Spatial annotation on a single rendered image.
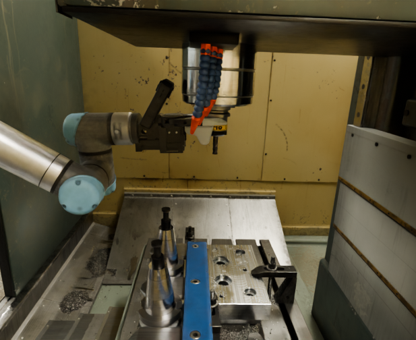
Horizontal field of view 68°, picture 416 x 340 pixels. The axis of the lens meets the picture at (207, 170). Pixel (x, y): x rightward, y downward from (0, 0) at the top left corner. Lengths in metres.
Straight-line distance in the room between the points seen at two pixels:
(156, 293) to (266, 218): 1.38
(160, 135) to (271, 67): 1.16
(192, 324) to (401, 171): 0.58
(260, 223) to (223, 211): 0.22
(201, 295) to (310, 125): 1.46
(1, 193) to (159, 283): 0.79
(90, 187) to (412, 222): 0.67
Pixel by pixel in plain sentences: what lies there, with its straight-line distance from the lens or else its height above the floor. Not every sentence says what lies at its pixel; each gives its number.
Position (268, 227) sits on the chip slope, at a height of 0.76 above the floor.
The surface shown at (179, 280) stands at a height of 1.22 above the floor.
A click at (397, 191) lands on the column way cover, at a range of 0.85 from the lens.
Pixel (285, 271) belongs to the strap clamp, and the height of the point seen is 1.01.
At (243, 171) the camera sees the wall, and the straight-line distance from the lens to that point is 1.81.
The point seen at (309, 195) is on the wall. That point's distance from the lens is 1.97.
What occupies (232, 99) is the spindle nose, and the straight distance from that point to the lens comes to 0.64.
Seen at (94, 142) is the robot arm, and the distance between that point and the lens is 0.74.
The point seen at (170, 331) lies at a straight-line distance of 0.47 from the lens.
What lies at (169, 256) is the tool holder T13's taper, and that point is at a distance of 0.55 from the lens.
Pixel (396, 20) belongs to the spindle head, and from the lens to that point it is 0.45.
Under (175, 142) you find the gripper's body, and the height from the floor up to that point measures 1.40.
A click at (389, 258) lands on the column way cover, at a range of 0.90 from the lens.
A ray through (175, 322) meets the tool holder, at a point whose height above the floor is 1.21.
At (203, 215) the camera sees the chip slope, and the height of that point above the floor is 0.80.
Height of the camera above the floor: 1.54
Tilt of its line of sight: 17 degrees down
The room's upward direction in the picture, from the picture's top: 2 degrees clockwise
